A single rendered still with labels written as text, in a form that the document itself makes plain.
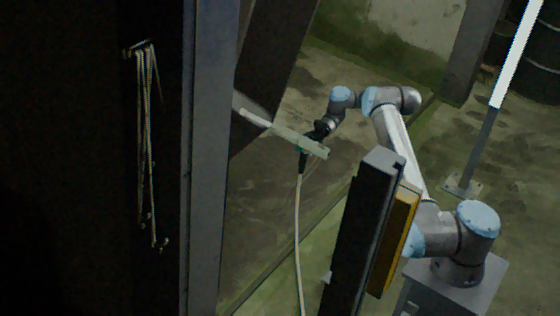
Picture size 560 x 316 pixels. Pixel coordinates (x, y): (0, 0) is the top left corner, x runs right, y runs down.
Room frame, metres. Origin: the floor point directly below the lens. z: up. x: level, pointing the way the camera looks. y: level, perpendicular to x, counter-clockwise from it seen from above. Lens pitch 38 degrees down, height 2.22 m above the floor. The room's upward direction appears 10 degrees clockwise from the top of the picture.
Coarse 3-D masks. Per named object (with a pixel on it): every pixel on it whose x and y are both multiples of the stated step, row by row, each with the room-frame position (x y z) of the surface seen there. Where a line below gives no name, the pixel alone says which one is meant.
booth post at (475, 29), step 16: (480, 0) 3.64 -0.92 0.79; (496, 0) 3.60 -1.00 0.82; (464, 16) 3.67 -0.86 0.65; (480, 16) 3.63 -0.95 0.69; (496, 16) 3.69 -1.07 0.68; (464, 32) 3.65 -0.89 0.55; (480, 32) 3.61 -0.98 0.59; (464, 48) 3.64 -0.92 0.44; (480, 48) 3.60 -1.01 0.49; (448, 64) 3.67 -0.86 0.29; (464, 64) 3.62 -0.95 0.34; (480, 64) 3.74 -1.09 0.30; (448, 80) 3.65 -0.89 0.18; (464, 80) 3.61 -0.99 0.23; (448, 96) 3.64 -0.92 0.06; (464, 96) 3.61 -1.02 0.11
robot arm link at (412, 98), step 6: (354, 90) 2.51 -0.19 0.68; (360, 90) 2.52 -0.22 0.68; (408, 90) 2.05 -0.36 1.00; (414, 90) 2.08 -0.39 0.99; (360, 96) 2.47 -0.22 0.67; (408, 96) 2.02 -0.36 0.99; (414, 96) 2.04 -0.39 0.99; (360, 102) 2.45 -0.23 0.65; (408, 102) 2.00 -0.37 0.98; (414, 102) 2.02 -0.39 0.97; (420, 102) 2.07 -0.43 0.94; (354, 108) 2.46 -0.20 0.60; (360, 108) 2.47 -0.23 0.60; (408, 108) 2.00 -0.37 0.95; (414, 108) 2.02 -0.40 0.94; (402, 114) 2.00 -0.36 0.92; (408, 114) 2.02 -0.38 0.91
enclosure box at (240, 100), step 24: (240, 0) 1.80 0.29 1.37; (264, 0) 2.45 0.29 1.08; (288, 0) 2.40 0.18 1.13; (312, 0) 2.36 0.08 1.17; (240, 24) 1.79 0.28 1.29; (264, 24) 2.45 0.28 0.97; (288, 24) 2.40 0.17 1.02; (240, 48) 1.81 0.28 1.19; (264, 48) 2.44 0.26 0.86; (288, 48) 2.39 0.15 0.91; (240, 72) 2.49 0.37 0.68; (264, 72) 2.43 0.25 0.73; (288, 72) 2.38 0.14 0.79; (240, 96) 2.48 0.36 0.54; (264, 96) 2.43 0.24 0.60; (240, 120) 2.36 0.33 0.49; (240, 144) 2.20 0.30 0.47
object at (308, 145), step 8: (240, 112) 2.33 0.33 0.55; (248, 112) 2.33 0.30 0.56; (256, 120) 2.30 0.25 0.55; (264, 120) 2.29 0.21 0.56; (272, 128) 2.25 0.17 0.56; (280, 128) 2.25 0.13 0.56; (280, 136) 2.23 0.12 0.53; (288, 136) 2.21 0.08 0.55; (296, 136) 2.21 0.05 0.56; (296, 144) 2.20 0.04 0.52; (304, 144) 2.18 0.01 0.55; (312, 144) 2.18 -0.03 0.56; (320, 144) 2.17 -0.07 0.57; (304, 152) 2.18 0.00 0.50; (312, 152) 2.16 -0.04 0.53; (320, 152) 2.14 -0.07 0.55; (328, 152) 2.15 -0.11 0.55; (304, 160) 2.19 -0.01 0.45; (304, 168) 2.21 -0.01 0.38
